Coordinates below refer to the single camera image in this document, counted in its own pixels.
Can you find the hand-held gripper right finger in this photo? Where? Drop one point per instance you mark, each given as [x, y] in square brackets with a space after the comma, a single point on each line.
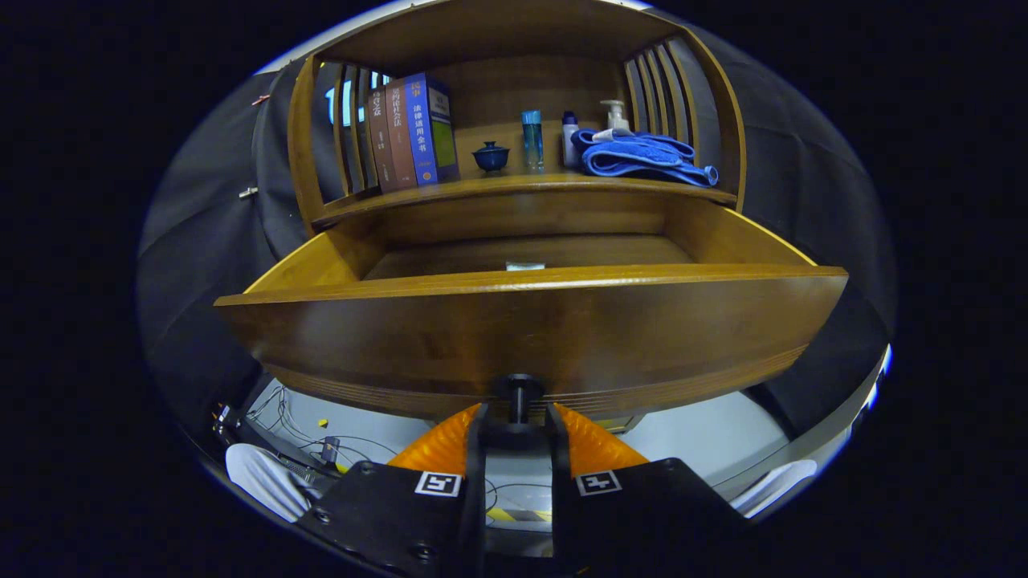
[560, 514]

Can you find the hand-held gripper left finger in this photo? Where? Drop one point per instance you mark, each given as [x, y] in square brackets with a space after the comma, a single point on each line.
[475, 514]

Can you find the wooden drawer with black knob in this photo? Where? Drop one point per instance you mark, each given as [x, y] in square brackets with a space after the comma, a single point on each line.
[522, 337]

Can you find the light blue tube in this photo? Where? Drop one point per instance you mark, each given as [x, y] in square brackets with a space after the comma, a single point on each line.
[525, 266]

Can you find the wooden countertop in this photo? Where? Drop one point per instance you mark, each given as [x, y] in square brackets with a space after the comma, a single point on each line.
[498, 183]

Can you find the wooden cabinet with shelf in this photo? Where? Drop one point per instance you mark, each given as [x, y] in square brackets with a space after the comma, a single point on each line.
[522, 88]

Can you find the small power adapter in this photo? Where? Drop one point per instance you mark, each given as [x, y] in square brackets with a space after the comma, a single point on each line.
[330, 451]

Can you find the blue lidded teacup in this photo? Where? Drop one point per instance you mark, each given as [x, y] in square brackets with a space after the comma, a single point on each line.
[491, 156]

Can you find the folded blue towel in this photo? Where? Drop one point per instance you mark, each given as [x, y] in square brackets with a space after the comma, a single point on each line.
[642, 156]

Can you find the clear blue bottle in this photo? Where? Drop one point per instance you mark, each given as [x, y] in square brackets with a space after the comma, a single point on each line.
[532, 144]

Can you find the white bottle with blue cap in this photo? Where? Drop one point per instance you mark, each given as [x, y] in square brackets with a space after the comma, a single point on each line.
[569, 140]

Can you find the reddish brown book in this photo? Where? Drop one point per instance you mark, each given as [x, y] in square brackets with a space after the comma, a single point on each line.
[400, 136]

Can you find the thick blue book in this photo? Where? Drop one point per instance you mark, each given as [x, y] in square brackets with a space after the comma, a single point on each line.
[430, 128]

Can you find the white pump bottle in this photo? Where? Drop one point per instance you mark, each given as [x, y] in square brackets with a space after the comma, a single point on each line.
[617, 119]

